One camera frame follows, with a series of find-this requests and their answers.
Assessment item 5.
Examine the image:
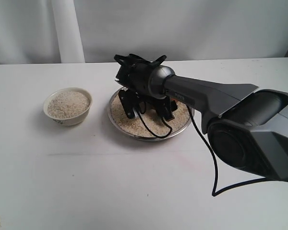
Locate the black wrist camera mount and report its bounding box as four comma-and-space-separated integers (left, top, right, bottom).
118, 89, 146, 119

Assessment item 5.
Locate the brown wooden cup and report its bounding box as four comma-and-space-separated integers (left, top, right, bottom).
170, 98, 178, 112

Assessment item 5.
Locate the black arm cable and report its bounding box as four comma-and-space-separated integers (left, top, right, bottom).
114, 54, 267, 197

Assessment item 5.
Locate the round steel rice tray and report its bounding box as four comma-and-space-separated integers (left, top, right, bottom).
108, 90, 192, 141

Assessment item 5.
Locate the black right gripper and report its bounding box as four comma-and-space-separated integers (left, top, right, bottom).
115, 58, 175, 121

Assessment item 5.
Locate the white backdrop curtain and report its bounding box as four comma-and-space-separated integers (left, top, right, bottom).
0, 0, 288, 64

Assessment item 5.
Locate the white floral ceramic bowl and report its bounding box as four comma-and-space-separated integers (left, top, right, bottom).
43, 87, 93, 126

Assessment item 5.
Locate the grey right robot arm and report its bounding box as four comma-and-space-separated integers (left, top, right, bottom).
114, 54, 288, 181

